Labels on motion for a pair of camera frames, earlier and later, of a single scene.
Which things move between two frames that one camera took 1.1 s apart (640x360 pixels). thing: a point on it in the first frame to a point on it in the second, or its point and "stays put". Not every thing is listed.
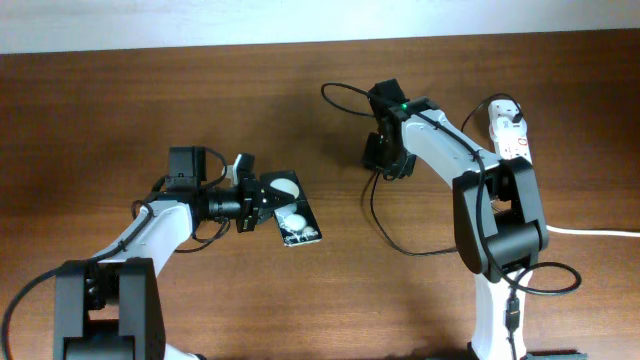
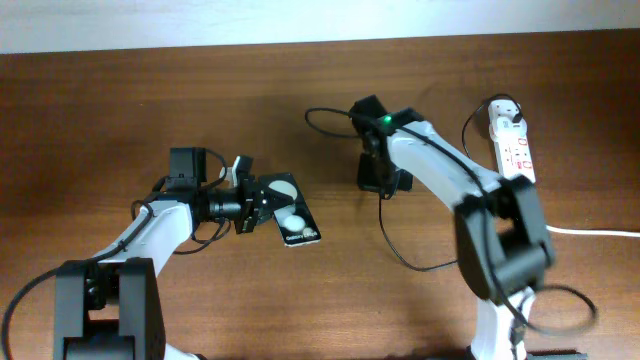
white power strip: x=510 y=138 stays put
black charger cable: x=403 y=250 to x=517 y=118
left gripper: x=253 y=195 stays put
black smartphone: x=296 y=222 stays put
